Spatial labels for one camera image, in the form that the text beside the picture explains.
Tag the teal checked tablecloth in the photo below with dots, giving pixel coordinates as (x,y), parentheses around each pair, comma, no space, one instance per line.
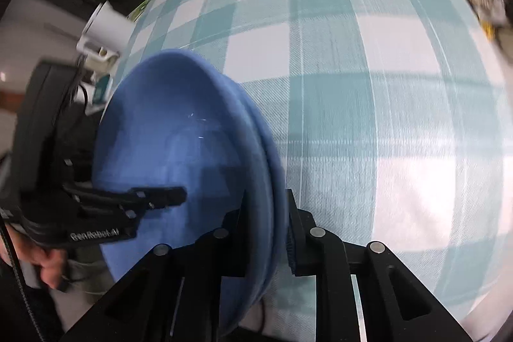
(360,117)

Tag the person's left hand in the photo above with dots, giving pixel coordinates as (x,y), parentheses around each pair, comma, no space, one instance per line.
(46,266)

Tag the teal lidded container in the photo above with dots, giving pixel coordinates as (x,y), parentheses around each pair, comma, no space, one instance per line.
(102,88)

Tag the green packet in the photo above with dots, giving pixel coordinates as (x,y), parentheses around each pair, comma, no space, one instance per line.
(140,10)

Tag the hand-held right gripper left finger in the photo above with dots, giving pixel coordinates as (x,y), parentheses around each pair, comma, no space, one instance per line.
(192,278)

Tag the white electric kettle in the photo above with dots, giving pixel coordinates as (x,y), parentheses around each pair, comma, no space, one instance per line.
(108,29)

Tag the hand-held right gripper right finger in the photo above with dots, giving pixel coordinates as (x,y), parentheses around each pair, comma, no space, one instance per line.
(291,246)

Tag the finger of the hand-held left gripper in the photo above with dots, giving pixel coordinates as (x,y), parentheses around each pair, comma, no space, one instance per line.
(152,197)

